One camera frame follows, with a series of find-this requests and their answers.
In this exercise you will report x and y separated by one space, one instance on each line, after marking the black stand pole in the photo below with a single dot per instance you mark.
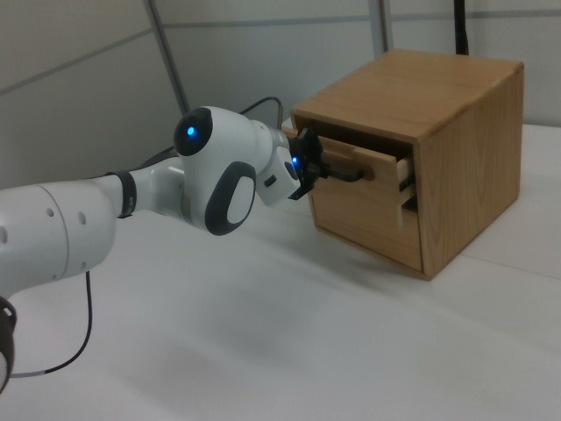
461 26

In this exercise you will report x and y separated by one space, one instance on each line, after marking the grey partition post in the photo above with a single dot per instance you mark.
169 57
385 26

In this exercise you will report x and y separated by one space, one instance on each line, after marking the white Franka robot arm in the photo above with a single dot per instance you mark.
228 131

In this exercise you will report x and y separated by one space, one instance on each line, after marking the wooden cabinet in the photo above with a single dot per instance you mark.
473 175

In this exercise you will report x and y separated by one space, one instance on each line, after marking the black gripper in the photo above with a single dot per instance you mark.
312 153

